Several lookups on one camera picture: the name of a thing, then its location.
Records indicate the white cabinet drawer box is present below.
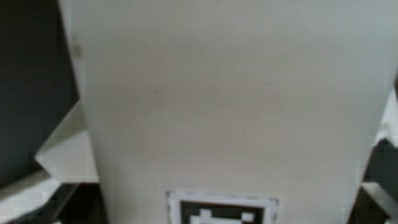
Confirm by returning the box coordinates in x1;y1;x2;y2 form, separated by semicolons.
58;0;398;224

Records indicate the white front rail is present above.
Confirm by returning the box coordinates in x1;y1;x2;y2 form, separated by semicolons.
0;170;60;224

